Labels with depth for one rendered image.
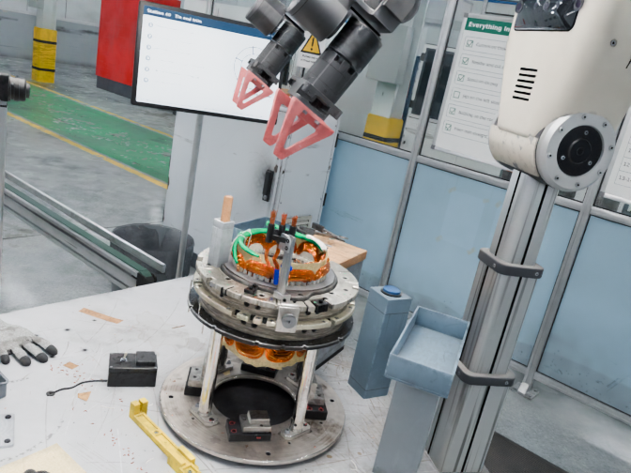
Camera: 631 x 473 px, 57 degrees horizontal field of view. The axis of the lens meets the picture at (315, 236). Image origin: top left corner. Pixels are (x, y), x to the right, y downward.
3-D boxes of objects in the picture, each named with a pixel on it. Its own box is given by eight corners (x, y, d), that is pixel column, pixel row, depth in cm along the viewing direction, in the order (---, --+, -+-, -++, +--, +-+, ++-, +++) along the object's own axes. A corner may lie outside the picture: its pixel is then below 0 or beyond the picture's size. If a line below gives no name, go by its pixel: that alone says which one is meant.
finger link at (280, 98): (252, 134, 80) (296, 80, 79) (246, 126, 86) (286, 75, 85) (289, 164, 82) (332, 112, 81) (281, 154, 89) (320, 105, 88)
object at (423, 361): (411, 517, 102) (454, 375, 94) (353, 493, 105) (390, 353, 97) (434, 441, 125) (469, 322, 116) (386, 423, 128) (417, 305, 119)
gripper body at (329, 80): (298, 91, 74) (335, 45, 73) (284, 84, 84) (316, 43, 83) (334, 124, 77) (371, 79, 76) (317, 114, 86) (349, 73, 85)
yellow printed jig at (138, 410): (125, 417, 113) (127, 402, 112) (142, 412, 115) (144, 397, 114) (186, 488, 98) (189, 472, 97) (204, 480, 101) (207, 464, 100)
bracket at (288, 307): (273, 326, 102) (278, 299, 100) (293, 328, 103) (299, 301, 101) (274, 331, 100) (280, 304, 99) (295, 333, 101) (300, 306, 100)
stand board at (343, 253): (259, 249, 141) (261, 239, 140) (299, 236, 157) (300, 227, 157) (331, 276, 133) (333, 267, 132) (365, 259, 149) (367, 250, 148)
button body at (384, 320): (363, 399, 135) (388, 299, 128) (346, 383, 141) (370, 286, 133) (387, 395, 139) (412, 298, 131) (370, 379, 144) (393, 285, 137)
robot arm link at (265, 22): (327, 9, 120) (317, 10, 128) (284, -32, 116) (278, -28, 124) (290, 55, 122) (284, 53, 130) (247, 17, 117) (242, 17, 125)
